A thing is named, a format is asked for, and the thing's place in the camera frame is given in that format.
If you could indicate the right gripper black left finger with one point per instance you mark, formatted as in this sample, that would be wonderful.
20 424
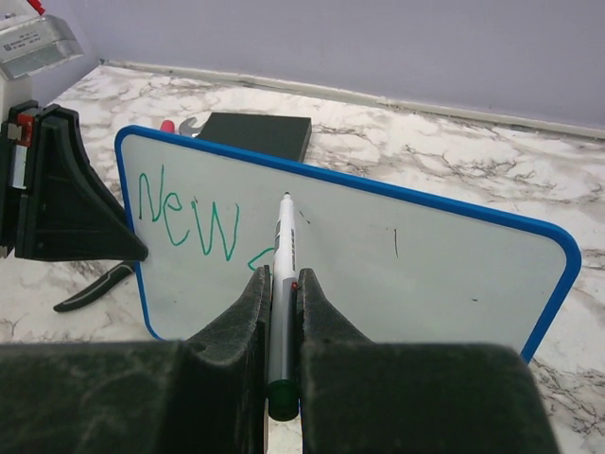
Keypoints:
201 395

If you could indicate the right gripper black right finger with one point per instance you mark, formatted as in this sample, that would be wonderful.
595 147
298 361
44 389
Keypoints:
360 396

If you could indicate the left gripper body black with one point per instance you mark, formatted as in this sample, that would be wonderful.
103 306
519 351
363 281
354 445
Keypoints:
16 175

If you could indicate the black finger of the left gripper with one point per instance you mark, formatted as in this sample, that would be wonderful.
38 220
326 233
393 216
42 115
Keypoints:
62 210

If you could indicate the white marker pen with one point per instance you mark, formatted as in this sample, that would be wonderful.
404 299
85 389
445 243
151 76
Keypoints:
282 388

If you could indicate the blue framed whiteboard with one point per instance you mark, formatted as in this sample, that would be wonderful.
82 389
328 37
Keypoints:
399 264

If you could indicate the silver wrench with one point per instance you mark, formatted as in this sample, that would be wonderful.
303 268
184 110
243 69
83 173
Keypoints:
190 127

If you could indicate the black handled pliers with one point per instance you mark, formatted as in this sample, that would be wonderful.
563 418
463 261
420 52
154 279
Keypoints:
98 288

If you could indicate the black network switch box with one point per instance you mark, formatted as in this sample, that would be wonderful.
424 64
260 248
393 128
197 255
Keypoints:
285 137

